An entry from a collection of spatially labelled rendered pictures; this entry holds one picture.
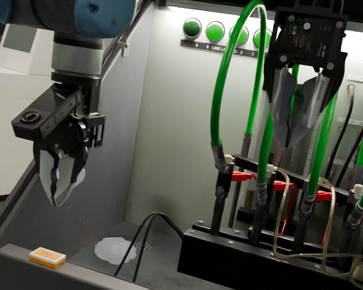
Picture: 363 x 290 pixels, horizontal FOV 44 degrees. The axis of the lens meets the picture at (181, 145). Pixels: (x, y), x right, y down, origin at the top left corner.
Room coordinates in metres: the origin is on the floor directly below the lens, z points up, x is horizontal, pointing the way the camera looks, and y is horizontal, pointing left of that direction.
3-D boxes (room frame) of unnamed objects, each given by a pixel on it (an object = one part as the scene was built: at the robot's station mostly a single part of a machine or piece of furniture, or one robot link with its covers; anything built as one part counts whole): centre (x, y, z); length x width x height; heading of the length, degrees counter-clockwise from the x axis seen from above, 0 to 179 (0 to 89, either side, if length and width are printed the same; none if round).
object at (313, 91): (0.51, -0.13, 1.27); 0.06 x 0.03 x 0.09; 164
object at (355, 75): (1.04, -0.40, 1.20); 0.13 x 0.03 x 0.31; 74
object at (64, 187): (0.70, 0.16, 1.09); 0.06 x 0.03 x 0.09; 162
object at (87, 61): (0.70, 0.18, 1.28); 0.08 x 0.08 x 0.05
